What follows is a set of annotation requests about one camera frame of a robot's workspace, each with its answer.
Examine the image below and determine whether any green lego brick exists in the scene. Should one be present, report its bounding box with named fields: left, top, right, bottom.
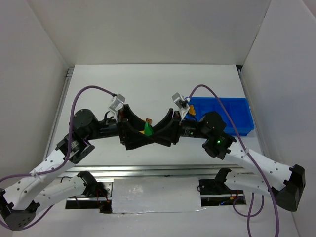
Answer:
left=144, top=122, right=154, bottom=136

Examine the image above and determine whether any orange lego brick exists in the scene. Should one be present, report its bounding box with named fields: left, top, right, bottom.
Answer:
left=188, top=105, right=196, bottom=117

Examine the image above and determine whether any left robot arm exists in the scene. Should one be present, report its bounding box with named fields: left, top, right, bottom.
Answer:
left=0, top=105, right=154, bottom=231

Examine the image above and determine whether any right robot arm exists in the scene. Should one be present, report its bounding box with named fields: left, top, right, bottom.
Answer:
left=145, top=110, right=306, bottom=212

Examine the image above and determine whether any brown 2x4 lego plate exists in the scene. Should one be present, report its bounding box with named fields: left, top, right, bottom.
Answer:
left=145, top=118, right=152, bottom=124

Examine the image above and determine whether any white taped cover plate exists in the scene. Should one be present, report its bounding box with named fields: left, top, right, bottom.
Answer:
left=112, top=177, right=201, bottom=214

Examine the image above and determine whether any blue divided plastic bin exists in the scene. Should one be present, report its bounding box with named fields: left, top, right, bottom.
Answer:
left=186, top=97, right=254, bottom=136

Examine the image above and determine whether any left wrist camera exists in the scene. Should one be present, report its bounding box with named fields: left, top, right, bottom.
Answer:
left=108, top=94, right=125, bottom=113

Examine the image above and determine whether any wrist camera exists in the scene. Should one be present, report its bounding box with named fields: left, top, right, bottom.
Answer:
left=108, top=94, right=125, bottom=113
left=172, top=92, right=190, bottom=119

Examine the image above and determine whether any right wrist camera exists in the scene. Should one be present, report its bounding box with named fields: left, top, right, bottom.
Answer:
left=172, top=92, right=190, bottom=119

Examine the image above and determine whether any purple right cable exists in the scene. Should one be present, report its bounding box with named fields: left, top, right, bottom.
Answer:
left=189, top=84, right=281, bottom=237

